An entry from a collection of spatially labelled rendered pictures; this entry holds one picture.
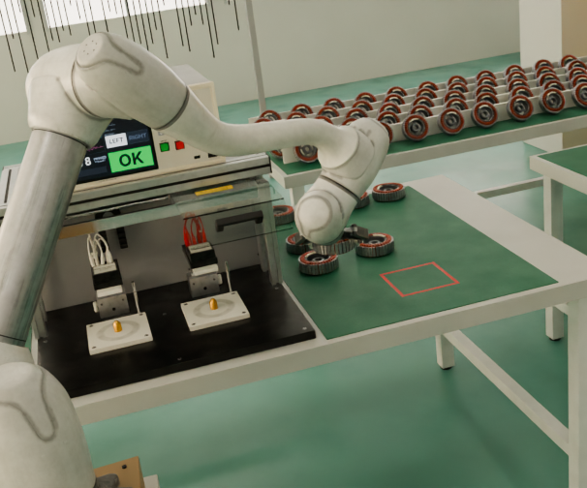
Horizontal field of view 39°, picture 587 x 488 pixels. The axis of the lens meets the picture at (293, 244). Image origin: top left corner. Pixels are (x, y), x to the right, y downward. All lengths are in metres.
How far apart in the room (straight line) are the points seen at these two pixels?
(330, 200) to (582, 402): 1.01
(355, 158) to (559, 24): 3.93
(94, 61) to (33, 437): 0.60
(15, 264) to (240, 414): 1.78
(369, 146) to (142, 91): 0.55
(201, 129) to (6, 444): 0.63
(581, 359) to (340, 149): 0.95
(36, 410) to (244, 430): 1.81
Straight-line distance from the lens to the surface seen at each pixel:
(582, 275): 2.23
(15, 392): 1.32
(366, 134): 1.80
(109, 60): 1.42
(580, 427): 2.46
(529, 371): 3.27
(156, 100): 1.46
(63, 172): 1.54
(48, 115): 1.54
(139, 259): 2.32
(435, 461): 2.82
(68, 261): 2.31
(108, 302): 2.22
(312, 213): 1.73
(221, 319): 2.07
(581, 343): 2.33
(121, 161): 2.12
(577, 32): 5.66
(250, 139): 1.61
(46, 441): 1.33
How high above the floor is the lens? 1.67
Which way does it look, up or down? 21 degrees down
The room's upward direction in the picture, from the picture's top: 8 degrees counter-clockwise
